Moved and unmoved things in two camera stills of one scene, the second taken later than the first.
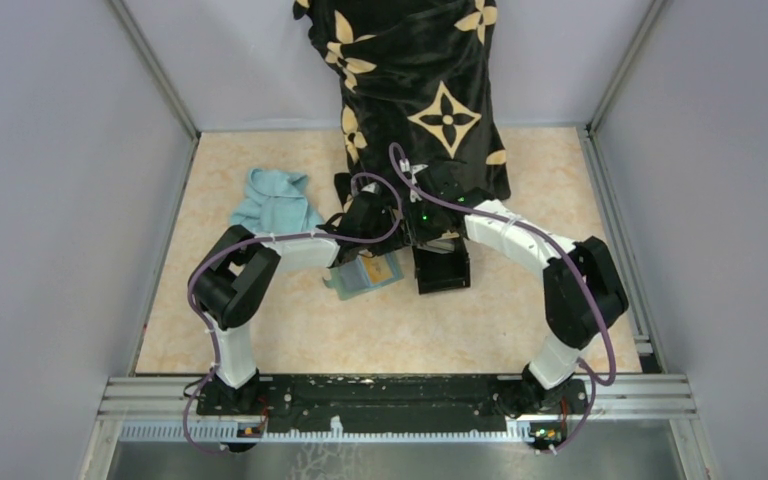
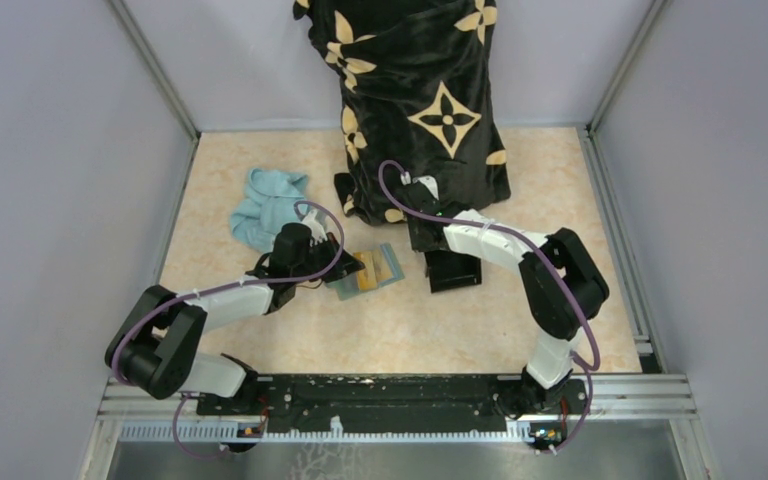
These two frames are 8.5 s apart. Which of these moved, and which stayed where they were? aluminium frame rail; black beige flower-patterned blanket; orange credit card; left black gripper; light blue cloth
Moved: left black gripper; orange credit card
Stayed: light blue cloth; black beige flower-patterned blanket; aluminium frame rail
